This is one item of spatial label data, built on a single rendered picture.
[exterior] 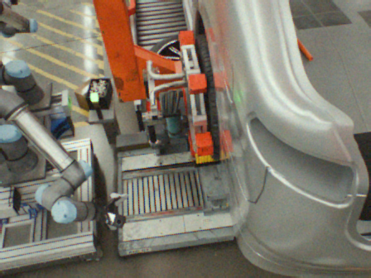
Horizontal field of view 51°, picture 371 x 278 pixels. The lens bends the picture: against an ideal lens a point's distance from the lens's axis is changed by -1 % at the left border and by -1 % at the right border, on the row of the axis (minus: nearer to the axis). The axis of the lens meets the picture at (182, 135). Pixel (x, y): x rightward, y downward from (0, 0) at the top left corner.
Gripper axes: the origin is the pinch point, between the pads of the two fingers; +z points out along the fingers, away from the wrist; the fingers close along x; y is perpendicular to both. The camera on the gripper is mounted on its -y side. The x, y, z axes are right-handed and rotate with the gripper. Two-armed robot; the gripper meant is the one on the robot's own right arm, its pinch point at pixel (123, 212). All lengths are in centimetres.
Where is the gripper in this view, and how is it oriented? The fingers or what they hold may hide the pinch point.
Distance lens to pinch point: 167.4
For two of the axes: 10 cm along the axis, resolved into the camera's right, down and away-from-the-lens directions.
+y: -8.3, -3.0, 4.7
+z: 4.5, 1.5, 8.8
